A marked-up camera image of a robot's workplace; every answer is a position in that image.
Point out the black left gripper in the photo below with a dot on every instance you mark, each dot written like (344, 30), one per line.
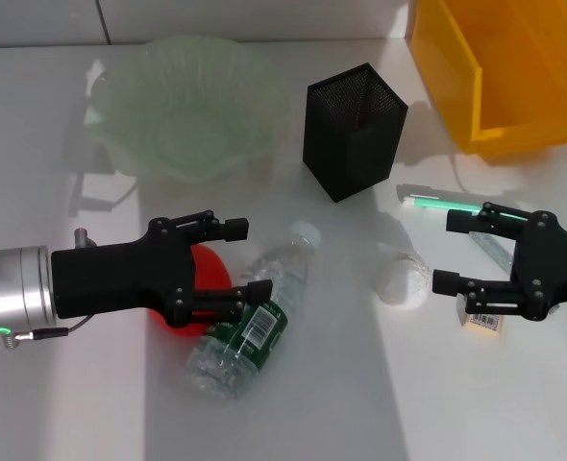
(120, 278)

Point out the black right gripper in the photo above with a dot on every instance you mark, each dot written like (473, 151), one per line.
(562, 269)

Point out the clear green-label water bottle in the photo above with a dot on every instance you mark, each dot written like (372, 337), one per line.
(283, 269)

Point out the red orange fruit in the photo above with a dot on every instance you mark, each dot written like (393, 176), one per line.
(211, 269)

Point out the clear glitter pencil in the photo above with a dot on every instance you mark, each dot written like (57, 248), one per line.
(492, 247)

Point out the green toothbrush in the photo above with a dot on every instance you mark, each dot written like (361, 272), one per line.
(437, 204)

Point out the white paper ball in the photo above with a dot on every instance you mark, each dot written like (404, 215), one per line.
(403, 285)

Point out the beige eraser with barcode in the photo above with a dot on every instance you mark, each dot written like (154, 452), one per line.
(485, 324)

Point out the black mesh pen holder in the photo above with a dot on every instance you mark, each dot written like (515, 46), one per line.
(351, 158)

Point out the green glass fruit plate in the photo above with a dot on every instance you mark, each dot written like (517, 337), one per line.
(178, 120)

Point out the yellow plastic bin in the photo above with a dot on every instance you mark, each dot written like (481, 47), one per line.
(442, 72)

